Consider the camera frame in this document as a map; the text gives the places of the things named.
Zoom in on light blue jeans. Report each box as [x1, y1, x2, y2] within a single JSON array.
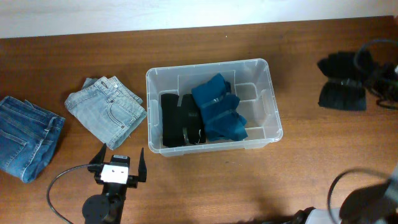
[[65, 76, 147, 150]]

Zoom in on dark blue jeans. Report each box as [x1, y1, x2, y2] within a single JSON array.
[[1, 96, 65, 183]]

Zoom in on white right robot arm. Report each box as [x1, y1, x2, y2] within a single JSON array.
[[317, 58, 397, 223]]

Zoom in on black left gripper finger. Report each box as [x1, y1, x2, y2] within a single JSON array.
[[89, 143, 107, 164], [138, 148, 147, 182]]

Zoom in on blue garment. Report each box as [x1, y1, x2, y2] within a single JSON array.
[[192, 73, 248, 141]]

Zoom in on clear plastic storage bin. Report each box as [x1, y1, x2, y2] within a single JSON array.
[[146, 58, 283, 157]]

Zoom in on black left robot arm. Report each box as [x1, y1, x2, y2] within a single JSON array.
[[82, 144, 147, 224]]

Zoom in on dark grey garment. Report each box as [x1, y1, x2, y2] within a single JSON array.
[[317, 51, 367, 111]]

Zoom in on black garment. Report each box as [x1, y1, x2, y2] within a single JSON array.
[[161, 93, 206, 147]]

